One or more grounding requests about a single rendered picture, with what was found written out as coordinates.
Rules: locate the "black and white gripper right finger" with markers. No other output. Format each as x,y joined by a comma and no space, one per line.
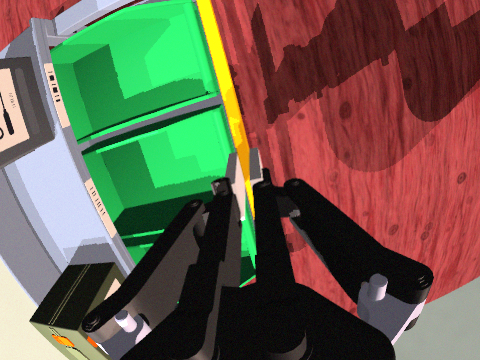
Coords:
392,288

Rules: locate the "olive green case with orange latches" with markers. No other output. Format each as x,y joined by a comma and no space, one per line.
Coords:
78,290

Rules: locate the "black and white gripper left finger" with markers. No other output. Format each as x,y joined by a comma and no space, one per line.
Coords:
154,287

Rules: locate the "green open bin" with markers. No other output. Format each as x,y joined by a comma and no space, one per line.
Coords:
247,263
138,59
144,183

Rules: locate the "grey metal rack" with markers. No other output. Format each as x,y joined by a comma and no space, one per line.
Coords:
45,219

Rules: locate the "yellow bar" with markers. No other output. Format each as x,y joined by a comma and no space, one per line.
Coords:
227,89

